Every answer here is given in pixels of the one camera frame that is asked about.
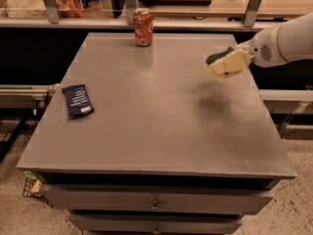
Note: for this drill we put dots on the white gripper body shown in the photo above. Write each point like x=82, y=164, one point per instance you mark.
x=264, y=50

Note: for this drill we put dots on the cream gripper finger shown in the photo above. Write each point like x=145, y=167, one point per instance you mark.
x=243, y=45
x=239, y=60

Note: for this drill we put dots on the green and yellow sponge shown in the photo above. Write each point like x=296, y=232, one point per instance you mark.
x=216, y=67

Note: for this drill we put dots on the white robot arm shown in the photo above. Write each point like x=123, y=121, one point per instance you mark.
x=296, y=39

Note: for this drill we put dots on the orange soda can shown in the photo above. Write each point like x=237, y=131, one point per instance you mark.
x=143, y=27

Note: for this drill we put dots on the grey drawer cabinet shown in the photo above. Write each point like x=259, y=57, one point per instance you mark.
x=159, y=120

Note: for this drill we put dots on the dark blue snack packet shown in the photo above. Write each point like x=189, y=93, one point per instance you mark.
x=78, y=103

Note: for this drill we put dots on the orange snack bag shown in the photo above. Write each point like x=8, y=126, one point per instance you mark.
x=69, y=8

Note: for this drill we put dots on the top grey drawer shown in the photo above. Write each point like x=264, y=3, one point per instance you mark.
x=155, y=199

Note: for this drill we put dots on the grey drawer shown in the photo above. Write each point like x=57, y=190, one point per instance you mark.
x=155, y=224
x=155, y=199

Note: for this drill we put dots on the metal shelf rail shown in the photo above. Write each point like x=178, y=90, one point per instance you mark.
x=192, y=25

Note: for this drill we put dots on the wire basket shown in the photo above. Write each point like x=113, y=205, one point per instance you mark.
x=31, y=188

